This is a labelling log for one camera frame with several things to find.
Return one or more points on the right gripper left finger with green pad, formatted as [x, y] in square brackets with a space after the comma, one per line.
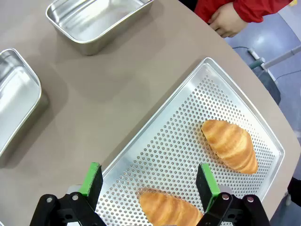
[92, 181]

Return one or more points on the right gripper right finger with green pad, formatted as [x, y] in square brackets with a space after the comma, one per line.
[205, 186]

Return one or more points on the golden croissant bread roll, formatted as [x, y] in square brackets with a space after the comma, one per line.
[169, 209]
[230, 146]

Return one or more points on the clear plastic container with sausages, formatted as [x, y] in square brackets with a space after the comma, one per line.
[16, 99]

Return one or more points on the rectangular stainless steel container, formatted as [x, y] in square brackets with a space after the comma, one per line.
[94, 23]

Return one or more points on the person's left hand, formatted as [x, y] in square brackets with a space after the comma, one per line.
[227, 22]

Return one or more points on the perforated aluminium baking tray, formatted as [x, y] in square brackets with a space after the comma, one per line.
[188, 117]

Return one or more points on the black floor object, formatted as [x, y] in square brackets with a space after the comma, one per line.
[296, 190]

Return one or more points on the white metal pole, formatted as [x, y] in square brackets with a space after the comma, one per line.
[279, 57]

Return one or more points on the person's body red jacket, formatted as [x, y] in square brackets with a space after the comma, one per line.
[207, 7]

